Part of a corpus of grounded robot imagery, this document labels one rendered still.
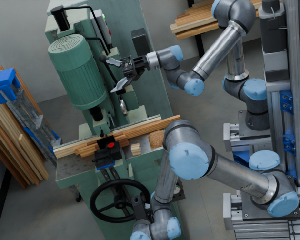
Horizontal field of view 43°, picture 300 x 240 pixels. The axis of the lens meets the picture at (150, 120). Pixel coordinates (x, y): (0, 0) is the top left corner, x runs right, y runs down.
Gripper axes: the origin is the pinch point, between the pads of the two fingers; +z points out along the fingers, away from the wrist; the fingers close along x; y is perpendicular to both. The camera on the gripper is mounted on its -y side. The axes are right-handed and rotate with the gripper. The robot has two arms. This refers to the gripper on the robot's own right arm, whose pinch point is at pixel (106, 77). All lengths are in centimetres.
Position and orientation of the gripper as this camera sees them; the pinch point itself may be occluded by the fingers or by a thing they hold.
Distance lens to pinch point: 174.3
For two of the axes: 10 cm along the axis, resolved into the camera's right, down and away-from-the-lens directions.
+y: -1.1, -2.4, -9.6
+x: 2.8, 9.3, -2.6
